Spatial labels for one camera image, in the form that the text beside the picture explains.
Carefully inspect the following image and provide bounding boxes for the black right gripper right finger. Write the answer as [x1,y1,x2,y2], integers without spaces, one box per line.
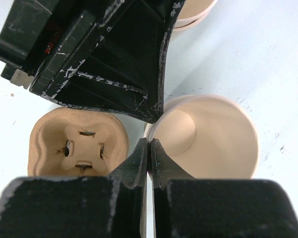
[150,139,298,238]

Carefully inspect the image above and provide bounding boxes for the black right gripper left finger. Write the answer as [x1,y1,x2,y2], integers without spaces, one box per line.
[0,138,148,238]

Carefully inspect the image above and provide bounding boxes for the white paper cup stack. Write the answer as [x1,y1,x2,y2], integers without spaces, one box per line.
[174,0,218,31]

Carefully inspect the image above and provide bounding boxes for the brown pulp cup carrier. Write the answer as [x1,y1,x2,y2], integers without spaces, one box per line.
[27,107,129,177]

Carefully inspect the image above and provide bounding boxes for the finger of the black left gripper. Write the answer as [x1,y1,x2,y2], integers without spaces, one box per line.
[0,0,181,123]

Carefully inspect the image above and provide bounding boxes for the green paper cup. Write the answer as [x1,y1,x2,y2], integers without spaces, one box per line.
[144,95,260,179]

